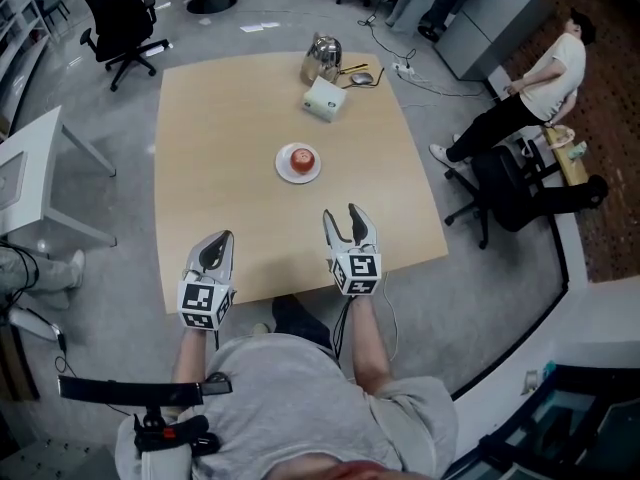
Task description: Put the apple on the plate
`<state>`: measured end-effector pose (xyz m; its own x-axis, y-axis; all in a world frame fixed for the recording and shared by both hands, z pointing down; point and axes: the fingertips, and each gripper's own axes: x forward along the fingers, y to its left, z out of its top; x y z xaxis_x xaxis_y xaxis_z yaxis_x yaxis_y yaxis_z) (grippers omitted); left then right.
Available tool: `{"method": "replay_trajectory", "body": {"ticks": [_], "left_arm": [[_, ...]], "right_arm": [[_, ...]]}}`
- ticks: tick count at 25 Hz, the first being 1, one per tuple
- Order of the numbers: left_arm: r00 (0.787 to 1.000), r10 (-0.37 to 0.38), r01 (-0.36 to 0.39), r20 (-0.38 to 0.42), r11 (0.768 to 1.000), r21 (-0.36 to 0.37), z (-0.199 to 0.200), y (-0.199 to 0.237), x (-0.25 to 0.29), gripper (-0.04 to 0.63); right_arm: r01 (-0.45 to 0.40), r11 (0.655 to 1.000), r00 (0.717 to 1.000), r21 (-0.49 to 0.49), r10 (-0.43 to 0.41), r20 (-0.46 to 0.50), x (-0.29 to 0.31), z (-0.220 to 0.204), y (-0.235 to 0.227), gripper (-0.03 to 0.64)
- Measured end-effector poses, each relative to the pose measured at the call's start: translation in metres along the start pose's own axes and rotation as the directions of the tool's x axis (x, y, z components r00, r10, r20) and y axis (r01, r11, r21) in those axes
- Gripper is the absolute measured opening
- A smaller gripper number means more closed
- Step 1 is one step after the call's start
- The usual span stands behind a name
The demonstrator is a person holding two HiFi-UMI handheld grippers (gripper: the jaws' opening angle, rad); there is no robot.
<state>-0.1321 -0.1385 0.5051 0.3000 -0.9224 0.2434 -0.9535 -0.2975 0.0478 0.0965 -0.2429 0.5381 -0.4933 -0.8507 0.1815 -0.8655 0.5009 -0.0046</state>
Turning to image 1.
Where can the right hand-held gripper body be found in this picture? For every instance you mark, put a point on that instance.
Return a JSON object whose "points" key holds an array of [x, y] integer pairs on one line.
{"points": [[361, 270]]}

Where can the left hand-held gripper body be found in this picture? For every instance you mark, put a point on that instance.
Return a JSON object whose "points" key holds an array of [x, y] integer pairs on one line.
{"points": [[200, 303]]}

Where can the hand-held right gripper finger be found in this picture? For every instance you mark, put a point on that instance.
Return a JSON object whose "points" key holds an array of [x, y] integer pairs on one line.
{"points": [[332, 230], [367, 230]]}

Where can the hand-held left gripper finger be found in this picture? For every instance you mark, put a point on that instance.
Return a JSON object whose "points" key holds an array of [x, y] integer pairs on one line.
{"points": [[202, 249], [227, 263]]}

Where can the white plate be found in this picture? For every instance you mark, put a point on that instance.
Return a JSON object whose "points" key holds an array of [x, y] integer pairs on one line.
{"points": [[285, 174]]}

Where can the red apple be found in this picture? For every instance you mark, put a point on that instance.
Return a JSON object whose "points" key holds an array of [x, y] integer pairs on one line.
{"points": [[303, 160]]}

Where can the person's right forearm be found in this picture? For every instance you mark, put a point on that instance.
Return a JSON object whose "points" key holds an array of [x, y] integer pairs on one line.
{"points": [[369, 340]]}

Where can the person's left forearm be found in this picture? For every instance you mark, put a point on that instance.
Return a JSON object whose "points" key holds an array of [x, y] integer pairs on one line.
{"points": [[192, 355]]}

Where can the black flat bar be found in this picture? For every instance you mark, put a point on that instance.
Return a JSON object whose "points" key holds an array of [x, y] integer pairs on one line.
{"points": [[130, 390]]}

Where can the white tissue box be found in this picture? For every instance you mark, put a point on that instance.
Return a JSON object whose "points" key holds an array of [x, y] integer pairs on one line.
{"points": [[324, 99]]}

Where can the black waist-mounted device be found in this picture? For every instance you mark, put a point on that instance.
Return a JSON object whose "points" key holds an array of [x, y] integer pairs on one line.
{"points": [[170, 433]]}

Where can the person's grey shirt torso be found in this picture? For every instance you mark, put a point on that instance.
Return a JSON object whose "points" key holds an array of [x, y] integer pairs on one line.
{"points": [[295, 408]]}

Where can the black office chair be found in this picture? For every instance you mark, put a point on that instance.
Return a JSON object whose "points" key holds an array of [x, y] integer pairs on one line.
{"points": [[117, 8], [505, 183]]}

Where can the grey computer mouse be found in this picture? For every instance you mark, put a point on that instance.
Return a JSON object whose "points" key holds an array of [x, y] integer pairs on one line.
{"points": [[362, 78]]}

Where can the yellow black utility knife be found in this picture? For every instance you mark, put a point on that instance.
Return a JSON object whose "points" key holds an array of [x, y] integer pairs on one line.
{"points": [[354, 67]]}

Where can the white power strip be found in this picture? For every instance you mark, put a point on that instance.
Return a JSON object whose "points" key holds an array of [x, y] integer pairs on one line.
{"points": [[403, 68]]}

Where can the silver metal kettle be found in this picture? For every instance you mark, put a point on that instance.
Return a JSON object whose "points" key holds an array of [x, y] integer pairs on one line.
{"points": [[322, 58]]}

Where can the white desk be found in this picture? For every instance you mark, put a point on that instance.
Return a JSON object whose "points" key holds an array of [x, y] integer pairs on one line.
{"points": [[45, 153]]}

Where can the wooden bench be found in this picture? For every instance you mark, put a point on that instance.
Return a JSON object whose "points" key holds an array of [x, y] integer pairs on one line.
{"points": [[565, 158]]}

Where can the white paper sheets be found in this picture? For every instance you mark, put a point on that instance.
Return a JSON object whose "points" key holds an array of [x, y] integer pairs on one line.
{"points": [[257, 26]]}

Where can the grey metal cabinet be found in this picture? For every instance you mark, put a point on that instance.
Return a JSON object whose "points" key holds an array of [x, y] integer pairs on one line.
{"points": [[490, 23]]}

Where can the white shelving unit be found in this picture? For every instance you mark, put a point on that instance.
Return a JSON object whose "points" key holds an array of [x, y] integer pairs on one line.
{"points": [[20, 28]]}

